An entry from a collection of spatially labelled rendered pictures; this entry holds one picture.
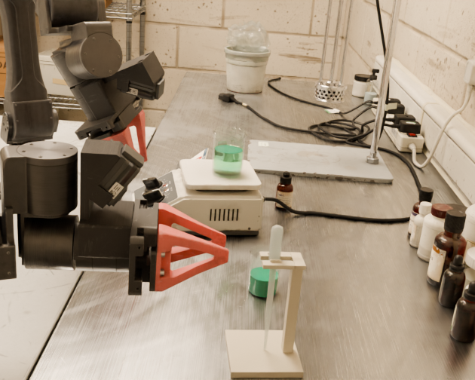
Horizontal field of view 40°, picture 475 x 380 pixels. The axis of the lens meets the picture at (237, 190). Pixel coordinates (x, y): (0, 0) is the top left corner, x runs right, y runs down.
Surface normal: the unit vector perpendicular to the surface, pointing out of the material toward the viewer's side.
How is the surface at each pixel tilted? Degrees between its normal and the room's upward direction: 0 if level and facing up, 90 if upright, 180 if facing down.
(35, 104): 80
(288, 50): 90
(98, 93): 102
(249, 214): 90
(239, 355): 0
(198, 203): 90
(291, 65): 90
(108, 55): 75
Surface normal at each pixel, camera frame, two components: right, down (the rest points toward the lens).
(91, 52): 0.56, 0.10
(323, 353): 0.07, -0.93
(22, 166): 0.40, 0.36
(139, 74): -0.26, 0.52
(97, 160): 0.10, 0.37
